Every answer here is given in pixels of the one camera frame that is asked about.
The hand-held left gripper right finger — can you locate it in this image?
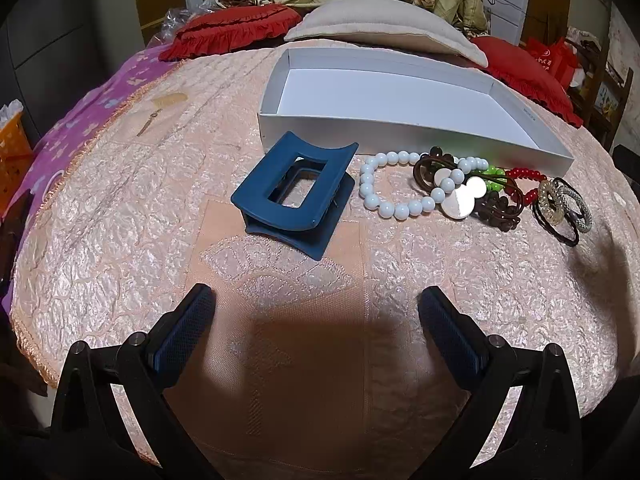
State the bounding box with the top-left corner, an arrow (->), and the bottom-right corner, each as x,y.
417,286 -> 583,480

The white bead bracelet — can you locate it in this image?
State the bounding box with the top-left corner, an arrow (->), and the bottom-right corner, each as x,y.
359,151 -> 490,220

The green bead hair tie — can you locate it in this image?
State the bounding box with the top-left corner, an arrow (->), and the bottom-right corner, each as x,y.
470,165 -> 506,193

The wooden chair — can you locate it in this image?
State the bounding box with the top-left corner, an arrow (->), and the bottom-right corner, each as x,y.
565,35 -> 633,151

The grey refrigerator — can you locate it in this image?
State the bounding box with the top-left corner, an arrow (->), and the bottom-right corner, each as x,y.
0,0 -> 146,126

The grey spiral hair tie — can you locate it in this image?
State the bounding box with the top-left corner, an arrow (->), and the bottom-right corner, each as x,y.
557,184 -> 593,233

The purple patterned sheet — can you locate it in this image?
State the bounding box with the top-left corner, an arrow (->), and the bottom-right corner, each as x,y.
0,42 -> 176,311

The red ruffled cushion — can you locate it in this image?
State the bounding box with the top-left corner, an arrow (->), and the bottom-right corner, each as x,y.
159,4 -> 303,62
470,36 -> 585,128

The mouse-shaped hair tie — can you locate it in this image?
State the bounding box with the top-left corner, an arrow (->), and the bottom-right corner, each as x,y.
413,156 -> 488,220

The orange plastic basket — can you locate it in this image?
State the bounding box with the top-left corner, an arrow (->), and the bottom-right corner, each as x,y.
0,110 -> 33,216

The blue hair claw clip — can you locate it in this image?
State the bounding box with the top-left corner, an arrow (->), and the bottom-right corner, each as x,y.
230,131 -> 360,262

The red bead bracelet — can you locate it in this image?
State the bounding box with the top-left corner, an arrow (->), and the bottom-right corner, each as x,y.
504,166 -> 546,198

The small brown hair pin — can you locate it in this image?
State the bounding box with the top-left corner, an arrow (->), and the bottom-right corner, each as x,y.
137,111 -> 161,137

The brown bead bracelet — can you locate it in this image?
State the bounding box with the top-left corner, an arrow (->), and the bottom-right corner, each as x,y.
427,146 -> 523,232

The white cardboard box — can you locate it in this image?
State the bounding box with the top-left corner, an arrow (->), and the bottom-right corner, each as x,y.
257,47 -> 575,175

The clear plastic bag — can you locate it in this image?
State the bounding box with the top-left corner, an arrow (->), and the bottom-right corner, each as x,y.
159,0 -> 221,46

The beige pillow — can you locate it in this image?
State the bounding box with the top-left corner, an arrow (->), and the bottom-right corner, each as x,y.
284,0 -> 489,68

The red shopping bag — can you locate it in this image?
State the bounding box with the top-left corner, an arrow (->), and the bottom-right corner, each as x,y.
520,37 -> 581,86

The gold spiral hair tie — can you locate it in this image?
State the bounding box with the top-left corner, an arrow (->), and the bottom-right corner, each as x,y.
537,180 -> 568,226

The pink quilted bedspread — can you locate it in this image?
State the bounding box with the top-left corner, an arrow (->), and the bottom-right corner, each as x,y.
10,47 -> 640,480

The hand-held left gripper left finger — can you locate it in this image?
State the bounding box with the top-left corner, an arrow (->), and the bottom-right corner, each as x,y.
50,283 -> 217,480

